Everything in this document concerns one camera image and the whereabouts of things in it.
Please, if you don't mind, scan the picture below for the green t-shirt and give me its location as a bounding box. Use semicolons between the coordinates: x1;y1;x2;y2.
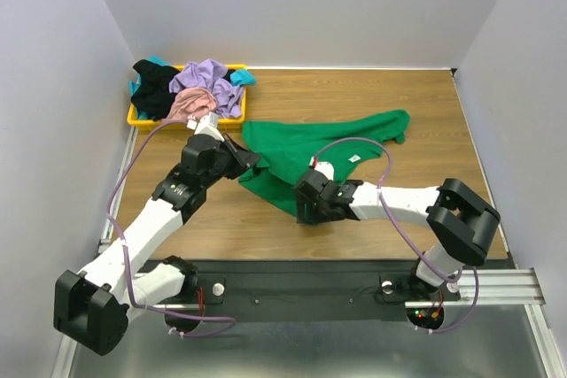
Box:
238;110;410;217

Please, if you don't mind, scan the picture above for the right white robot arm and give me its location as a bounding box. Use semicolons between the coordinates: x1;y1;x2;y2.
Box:
294;169;501;289

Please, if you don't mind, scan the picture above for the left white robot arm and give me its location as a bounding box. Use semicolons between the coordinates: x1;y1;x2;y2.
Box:
53;134;260;356

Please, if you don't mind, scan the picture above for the pink t-shirt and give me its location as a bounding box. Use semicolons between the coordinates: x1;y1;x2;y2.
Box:
162;88;217;122

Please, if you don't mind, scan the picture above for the black t-shirt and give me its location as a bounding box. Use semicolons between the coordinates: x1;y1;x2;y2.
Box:
131;59;180;121

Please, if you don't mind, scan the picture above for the teal t-shirt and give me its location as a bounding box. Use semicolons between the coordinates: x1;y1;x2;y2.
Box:
133;57;256;120

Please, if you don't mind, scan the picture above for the lavender t-shirt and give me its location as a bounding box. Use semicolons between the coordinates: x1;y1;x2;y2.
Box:
169;59;245;119

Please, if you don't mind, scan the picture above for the yellow plastic bin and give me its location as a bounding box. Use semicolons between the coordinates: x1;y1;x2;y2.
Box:
126;64;248;132

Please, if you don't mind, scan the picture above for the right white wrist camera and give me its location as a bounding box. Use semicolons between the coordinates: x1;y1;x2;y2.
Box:
309;157;335;181

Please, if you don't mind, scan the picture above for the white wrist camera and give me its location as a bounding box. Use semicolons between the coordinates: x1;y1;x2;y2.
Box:
187;112;224;142
309;157;335;181

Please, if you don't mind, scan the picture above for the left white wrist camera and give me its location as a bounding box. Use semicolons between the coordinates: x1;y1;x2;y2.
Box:
187;112;224;142

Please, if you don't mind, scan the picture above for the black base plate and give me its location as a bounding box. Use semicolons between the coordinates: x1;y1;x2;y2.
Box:
193;259;459;322

